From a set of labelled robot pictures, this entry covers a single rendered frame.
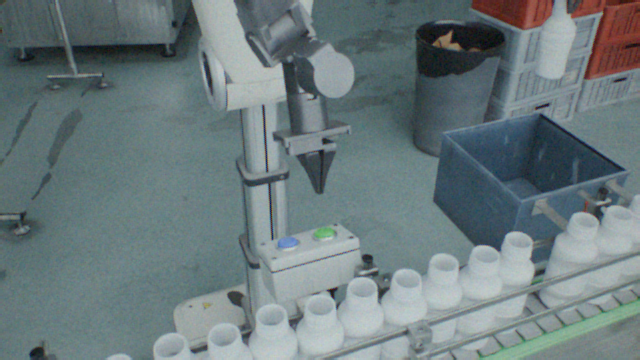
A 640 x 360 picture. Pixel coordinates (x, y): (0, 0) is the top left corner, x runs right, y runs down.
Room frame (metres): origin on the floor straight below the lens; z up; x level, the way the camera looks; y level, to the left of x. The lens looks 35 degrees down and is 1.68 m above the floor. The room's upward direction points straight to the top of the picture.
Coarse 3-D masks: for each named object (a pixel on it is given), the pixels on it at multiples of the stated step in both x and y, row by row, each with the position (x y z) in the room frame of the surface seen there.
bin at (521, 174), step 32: (480, 128) 1.28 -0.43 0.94; (512, 128) 1.32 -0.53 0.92; (544, 128) 1.33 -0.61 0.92; (448, 160) 1.21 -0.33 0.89; (480, 160) 1.29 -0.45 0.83; (512, 160) 1.33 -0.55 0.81; (544, 160) 1.30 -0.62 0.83; (576, 160) 1.21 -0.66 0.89; (608, 160) 1.13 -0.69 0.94; (448, 192) 1.19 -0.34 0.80; (480, 192) 1.08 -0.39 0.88; (512, 192) 0.99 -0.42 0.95; (544, 192) 1.27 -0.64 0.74; (576, 192) 1.02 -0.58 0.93; (480, 224) 1.06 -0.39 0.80; (512, 224) 0.97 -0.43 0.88; (544, 224) 0.99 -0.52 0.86; (544, 256) 1.00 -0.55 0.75
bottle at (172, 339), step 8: (168, 336) 0.43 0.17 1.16; (176, 336) 0.43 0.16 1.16; (160, 344) 0.42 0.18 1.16; (168, 344) 0.43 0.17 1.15; (176, 344) 0.43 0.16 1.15; (184, 344) 0.41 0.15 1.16; (160, 352) 0.42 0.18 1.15; (168, 352) 0.42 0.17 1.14; (176, 352) 0.43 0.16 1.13; (184, 352) 0.41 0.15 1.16
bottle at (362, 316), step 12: (348, 288) 0.50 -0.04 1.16; (360, 288) 0.51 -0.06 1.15; (372, 288) 0.51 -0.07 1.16; (348, 300) 0.49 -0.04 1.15; (360, 300) 0.48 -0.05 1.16; (372, 300) 0.49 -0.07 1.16; (348, 312) 0.49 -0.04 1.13; (360, 312) 0.48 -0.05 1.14; (372, 312) 0.49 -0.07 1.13; (348, 324) 0.48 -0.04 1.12; (360, 324) 0.48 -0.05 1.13; (372, 324) 0.48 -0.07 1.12; (348, 336) 0.48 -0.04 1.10; (360, 336) 0.47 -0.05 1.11; (372, 336) 0.47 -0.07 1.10; (372, 348) 0.47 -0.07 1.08
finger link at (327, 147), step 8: (320, 136) 0.68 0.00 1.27; (296, 144) 0.67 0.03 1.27; (304, 144) 0.67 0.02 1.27; (312, 144) 0.68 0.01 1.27; (320, 144) 0.68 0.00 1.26; (328, 144) 0.68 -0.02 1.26; (288, 152) 0.67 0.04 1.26; (296, 152) 0.66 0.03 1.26; (304, 152) 0.67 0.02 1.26; (320, 152) 0.69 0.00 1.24; (328, 152) 0.68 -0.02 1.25; (320, 160) 0.71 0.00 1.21; (328, 160) 0.68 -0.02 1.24; (320, 168) 0.68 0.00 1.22; (328, 168) 0.68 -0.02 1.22; (320, 176) 0.68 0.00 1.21; (320, 184) 0.68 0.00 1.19; (320, 192) 0.68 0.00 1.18
